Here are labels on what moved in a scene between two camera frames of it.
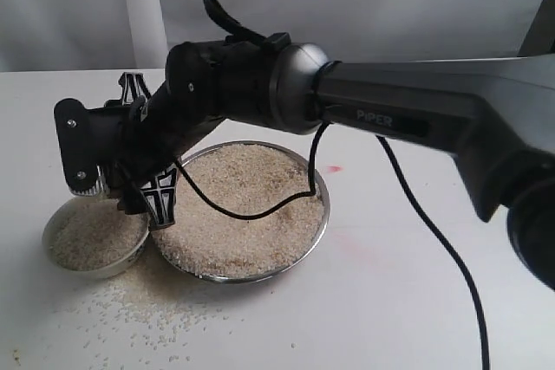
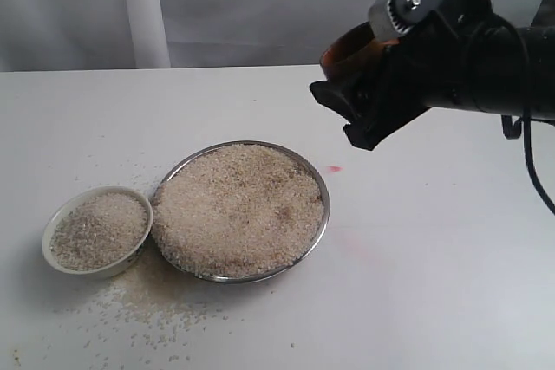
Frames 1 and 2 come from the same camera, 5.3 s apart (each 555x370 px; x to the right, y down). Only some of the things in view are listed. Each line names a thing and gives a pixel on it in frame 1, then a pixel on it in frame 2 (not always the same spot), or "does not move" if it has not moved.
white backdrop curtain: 127,11 does not move
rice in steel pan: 243,178 does not move
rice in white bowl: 93,233 does not move
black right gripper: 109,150 to 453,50
